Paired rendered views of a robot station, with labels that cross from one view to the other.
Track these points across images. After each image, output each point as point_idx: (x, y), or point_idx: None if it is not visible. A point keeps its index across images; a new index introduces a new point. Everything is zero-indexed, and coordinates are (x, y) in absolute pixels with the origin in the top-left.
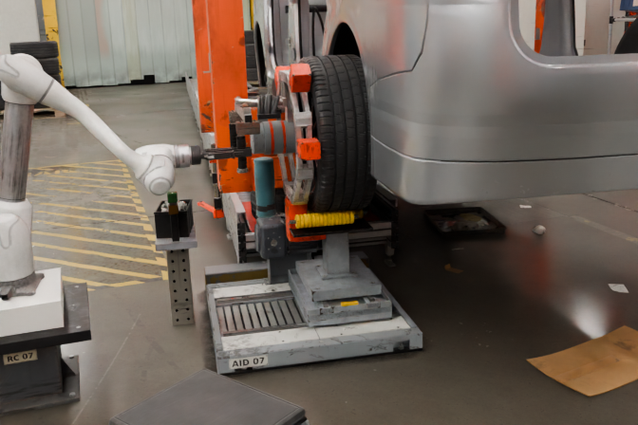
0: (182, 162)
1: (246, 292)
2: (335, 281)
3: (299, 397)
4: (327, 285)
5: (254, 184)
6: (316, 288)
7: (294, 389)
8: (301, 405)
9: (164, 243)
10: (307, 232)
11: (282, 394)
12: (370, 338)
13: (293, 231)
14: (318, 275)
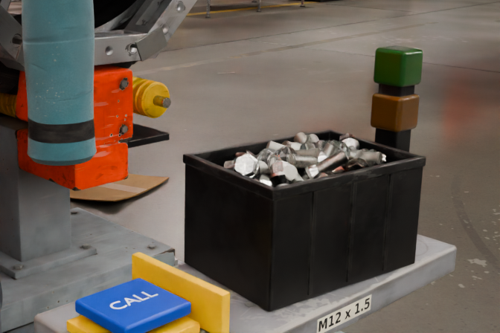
0: None
1: None
2: (93, 241)
3: (373, 314)
4: (123, 244)
5: (81, 50)
6: (155, 247)
7: (358, 325)
8: (389, 307)
9: (424, 238)
10: (139, 127)
11: (384, 330)
12: (182, 262)
13: (144, 136)
14: (70, 264)
